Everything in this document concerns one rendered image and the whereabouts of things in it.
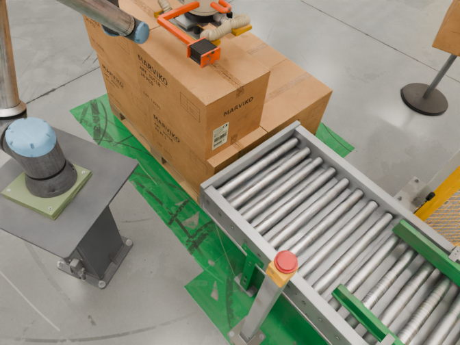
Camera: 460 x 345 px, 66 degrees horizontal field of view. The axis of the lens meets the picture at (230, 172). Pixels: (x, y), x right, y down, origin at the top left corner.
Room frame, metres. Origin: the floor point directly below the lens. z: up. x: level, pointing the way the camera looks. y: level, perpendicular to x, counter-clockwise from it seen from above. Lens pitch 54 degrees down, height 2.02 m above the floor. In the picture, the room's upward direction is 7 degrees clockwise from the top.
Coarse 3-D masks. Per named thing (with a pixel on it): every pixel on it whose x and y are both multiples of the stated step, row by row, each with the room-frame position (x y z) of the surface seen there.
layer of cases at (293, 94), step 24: (264, 48) 2.17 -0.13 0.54; (288, 72) 1.94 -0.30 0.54; (120, 96) 1.74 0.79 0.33; (288, 96) 1.71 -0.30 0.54; (312, 96) 1.74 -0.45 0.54; (144, 120) 1.55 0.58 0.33; (264, 120) 1.47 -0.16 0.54; (288, 120) 1.51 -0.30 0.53; (312, 120) 1.73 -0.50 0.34; (168, 144) 1.37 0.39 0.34; (240, 144) 1.27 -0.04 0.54; (192, 168) 1.21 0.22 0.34; (216, 168) 1.10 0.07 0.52
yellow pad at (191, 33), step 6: (156, 12) 1.46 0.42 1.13; (162, 12) 1.46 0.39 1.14; (174, 18) 1.42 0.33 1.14; (174, 24) 1.39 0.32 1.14; (180, 30) 1.35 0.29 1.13; (186, 30) 1.35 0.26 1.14; (192, 30) 1.36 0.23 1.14; (198, 30) 1.33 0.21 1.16; (192, 36) 1.31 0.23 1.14; (198, 36) 1.32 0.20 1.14; (216, 42) 1.30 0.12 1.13
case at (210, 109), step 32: (160, 32) 1.60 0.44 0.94; (160, 64) 1.35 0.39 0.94; (192, 64) 1.38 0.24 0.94; (224, 64) 1.41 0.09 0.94; (256, 64) 1.44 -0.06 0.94; (160, 96) 1.37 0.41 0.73; (192, 96) 1.18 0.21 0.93; (224, 96) 1.19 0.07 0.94; (256, 96) 1.35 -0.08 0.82; (192, 128) 1.18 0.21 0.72; (224, 128) 1.21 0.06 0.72; (256, 128) 1.39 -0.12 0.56
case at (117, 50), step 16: (128, 0) 1.86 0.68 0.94; (144, 0) 1.88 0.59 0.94; (176, 0) 1.92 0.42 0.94; (144, 16) 1.72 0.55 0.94; (96, 32) 1.84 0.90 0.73; (96, 48) 1.89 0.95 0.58; (112, 48) 1.71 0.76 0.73; (128, 48) 1.57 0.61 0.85; (112, 64) 1.75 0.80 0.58; (128, 64) 1.59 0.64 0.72; (128, 80) 1.62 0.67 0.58
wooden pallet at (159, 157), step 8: (112, 104) 1.86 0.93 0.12; (112, 112) 1.89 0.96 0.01; (120, 112) 1.78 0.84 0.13; (120, 120) 1.81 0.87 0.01; (128, 120) 1.71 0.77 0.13; (128, 128) 1.73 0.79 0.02; (136, 128) 1.64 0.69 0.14; (136, 136) 1.67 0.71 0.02; (144, 136) 1.57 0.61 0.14; (144, 144) 1.60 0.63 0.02; (152, 144) 1.51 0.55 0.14; (152, 152) 1.52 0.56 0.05; (160, 160) 1.45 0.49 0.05; (168, 168) 1.42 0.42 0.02; (176, 176) 1.36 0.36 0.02; (184, 184) 1.30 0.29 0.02; (192, 192) 1.25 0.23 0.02
